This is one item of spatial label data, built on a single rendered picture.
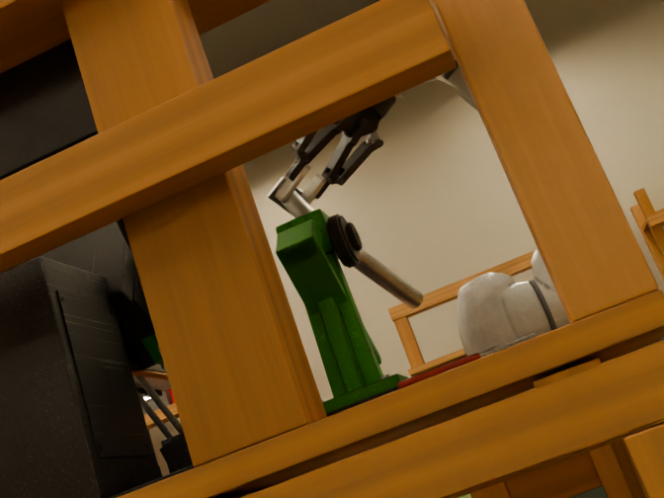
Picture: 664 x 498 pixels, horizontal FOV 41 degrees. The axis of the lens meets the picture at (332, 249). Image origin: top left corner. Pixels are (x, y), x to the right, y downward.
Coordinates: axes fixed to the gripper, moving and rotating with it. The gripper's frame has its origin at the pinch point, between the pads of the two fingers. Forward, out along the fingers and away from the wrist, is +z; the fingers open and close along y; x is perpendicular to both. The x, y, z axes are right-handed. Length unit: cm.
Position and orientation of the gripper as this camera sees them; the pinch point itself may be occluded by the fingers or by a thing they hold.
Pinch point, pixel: (300, 188)
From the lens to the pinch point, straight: 137.6
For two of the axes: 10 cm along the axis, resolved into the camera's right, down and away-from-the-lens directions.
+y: -6.9, -4.9, -5.3
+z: -6.0, 8.0, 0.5
